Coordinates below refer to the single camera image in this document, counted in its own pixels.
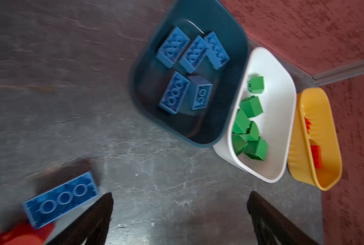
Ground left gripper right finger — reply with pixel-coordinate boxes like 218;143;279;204
247;191;317;245

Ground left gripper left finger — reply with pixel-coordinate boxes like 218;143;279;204
49;193;114;245

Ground blue long lego floor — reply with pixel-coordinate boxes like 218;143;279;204
22;172;99;229

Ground green lego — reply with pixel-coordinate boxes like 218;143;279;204
244;137;268;161
239;96;263;118
248;76;265;94

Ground red legos in yellow bin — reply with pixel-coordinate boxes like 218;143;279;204
304;117;322;169

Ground red lego left cluster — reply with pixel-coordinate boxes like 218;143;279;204
0;222;55;245

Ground yellow container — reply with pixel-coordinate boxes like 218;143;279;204
288;88;343;192

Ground white container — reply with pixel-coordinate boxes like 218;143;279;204
213;47;297;183

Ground dark teal container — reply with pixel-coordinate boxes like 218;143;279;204
130;1;250;148

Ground blue long lego left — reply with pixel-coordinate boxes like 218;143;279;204
188;76;213;110

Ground right aluminium corner post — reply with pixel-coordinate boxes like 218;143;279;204
310;55;364;87

